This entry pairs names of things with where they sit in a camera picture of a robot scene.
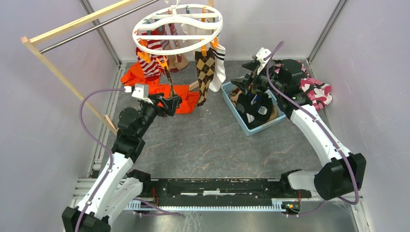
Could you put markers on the metal hanging rod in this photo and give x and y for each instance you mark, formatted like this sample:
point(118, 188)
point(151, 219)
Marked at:
point(97, 27)

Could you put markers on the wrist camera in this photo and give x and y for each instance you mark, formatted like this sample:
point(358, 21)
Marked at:
point(262, 57)
point(140, 92)

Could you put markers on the white round clip hanger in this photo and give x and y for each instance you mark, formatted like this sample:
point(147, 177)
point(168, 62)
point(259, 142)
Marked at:
point(197, 26)

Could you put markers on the wooden drying rack frame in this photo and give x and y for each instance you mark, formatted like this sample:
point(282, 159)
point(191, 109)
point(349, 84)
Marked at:
point(86, 62)

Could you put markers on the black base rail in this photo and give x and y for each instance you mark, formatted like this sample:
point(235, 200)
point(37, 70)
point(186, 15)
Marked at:
point(222, 194)

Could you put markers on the red white striped sock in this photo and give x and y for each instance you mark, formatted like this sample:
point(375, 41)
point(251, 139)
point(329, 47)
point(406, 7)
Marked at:
point(152, 70)

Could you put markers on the light blue laundry basket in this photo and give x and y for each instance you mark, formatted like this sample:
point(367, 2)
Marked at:
point(230, 94)

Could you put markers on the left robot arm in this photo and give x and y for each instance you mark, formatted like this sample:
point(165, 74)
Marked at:
point(116, 187)

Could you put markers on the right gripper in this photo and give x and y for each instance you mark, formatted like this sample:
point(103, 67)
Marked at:
point(253, 66)

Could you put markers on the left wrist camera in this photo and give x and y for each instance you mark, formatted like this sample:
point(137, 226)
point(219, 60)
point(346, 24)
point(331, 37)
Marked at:
point(140, 92)

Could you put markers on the pink camouflage trousers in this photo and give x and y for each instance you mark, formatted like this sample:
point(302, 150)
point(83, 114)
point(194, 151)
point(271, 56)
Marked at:
point(314, 89)

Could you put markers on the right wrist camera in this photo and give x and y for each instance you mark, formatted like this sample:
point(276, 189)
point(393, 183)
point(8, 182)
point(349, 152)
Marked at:
point(262, 57)

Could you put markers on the tan sock maroon toe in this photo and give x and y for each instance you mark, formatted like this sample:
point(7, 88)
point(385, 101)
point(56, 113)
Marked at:
point(177, 63)

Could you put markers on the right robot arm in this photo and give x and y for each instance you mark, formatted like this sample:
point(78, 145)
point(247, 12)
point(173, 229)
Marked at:
point(342, 171)

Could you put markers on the black grey sock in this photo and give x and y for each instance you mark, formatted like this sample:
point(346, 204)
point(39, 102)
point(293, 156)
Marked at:
point(256, 109)

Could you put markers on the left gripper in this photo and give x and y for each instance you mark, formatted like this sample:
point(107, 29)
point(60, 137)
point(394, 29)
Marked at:
point(169, 105)

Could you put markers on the brown argyle sock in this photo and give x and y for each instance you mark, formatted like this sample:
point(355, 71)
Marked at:
point(169, 78)
point(205, 67)

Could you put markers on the orange cloth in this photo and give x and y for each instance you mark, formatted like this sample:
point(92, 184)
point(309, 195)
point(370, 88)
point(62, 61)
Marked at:
point(135, 75)

